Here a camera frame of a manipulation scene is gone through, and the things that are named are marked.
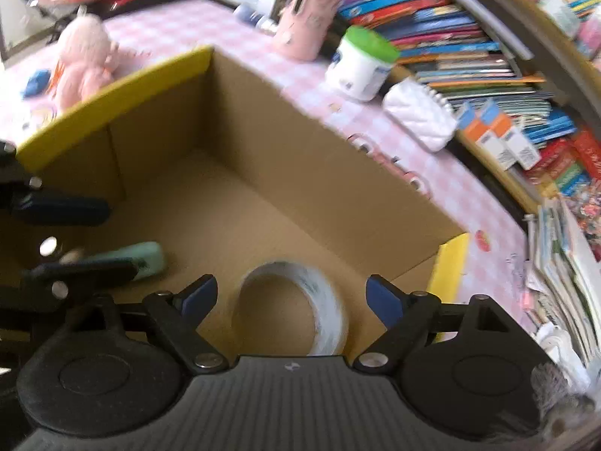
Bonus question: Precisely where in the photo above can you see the clear tape roll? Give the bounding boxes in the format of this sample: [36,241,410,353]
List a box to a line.
[233,259,349,357]

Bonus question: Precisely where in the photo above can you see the wooden bookshelf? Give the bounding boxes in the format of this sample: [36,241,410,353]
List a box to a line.
[329,0,601,264]

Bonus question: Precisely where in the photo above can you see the mint green case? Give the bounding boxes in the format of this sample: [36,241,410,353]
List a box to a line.
[80,241,167,283]

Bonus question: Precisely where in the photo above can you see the white jar green lid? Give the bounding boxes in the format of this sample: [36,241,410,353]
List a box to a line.
[325,26,401,103]

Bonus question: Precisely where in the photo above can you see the brown cardboard box yellow flaps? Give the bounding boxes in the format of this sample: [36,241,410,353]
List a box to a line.
[0,46,470,358]

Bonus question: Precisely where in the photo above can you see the row of colourful books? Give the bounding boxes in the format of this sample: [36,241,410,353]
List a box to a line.
[335,0,578,146]

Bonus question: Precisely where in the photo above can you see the red box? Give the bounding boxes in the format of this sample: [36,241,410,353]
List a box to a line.
[570,127,601,184]

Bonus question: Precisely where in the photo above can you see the stack of thin booklets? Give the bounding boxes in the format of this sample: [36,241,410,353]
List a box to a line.
[523,197,601,367]

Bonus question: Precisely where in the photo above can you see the white light bar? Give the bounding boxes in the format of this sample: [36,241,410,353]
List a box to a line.
[399,0,533,61]

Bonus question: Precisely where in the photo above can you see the small spray bottle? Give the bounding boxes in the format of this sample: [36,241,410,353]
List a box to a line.
[233,4,280,36]

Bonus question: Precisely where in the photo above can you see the large pink plush toy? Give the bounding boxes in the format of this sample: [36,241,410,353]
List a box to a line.
[49,9,120,111]

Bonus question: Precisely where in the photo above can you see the floral patterned packet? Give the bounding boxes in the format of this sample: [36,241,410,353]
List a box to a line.
[561,188,601,264]

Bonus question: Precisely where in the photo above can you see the pink cylindrical humidifier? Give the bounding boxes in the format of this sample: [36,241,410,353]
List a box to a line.
[272,0,348,61]

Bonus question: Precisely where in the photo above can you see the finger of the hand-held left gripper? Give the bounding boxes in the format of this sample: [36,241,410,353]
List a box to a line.
[0,237,139,325]
[0,141,112,226]

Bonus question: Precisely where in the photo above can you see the white quilted purse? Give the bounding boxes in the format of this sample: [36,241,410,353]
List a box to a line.
[382,79,458,152]

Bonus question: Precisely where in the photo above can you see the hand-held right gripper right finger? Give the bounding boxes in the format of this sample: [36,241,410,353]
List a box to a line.
[352,273,523,373]

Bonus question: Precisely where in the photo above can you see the small blue object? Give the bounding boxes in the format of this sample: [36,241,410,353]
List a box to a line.
[21,70,51,99]

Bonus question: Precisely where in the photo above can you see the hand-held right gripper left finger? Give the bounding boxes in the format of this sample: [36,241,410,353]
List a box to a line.
[66,273,231,377]

